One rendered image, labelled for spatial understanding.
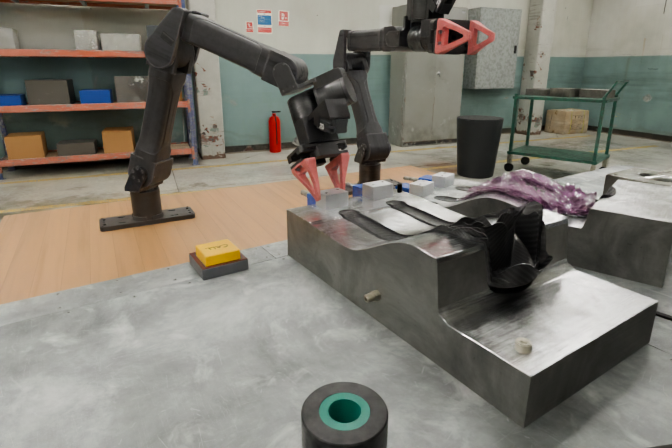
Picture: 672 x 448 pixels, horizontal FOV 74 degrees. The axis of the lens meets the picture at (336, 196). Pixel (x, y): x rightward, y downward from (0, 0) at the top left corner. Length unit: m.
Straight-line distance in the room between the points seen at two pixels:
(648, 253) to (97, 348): 0.82
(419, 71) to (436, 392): 6.27
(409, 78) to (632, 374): 6.12
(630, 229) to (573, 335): 0.34
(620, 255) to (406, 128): 5.88
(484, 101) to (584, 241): 7.28
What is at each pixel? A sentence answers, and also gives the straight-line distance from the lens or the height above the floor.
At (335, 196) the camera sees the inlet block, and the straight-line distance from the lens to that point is 0.81.
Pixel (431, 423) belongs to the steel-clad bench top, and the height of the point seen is 0.80.
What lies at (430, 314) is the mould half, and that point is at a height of 0.86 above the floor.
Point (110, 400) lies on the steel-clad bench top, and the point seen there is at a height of 0.80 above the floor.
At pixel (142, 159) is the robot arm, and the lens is 1.04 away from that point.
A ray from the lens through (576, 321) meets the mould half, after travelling 0.59.
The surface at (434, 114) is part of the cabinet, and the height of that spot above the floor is 0.46.
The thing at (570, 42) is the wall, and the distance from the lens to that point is 9.37.
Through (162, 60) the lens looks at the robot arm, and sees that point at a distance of 0.96.
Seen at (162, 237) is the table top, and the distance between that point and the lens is 1.00.
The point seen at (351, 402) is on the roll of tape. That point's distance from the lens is 0.47.
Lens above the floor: 1.14
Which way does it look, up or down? 16 degrees down
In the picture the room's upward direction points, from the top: straight up
